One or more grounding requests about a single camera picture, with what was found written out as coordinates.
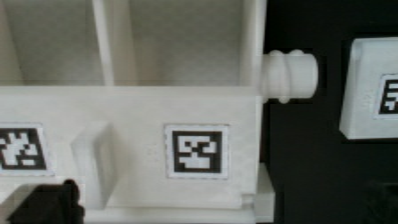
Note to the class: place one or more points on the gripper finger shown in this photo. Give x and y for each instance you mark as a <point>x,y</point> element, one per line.
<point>50,206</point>

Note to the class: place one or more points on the white cabinet door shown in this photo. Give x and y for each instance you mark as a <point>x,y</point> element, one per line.
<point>370,102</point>
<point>153,144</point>

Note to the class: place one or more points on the white cabinet body box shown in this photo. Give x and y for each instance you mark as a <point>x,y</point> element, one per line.
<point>153,43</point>

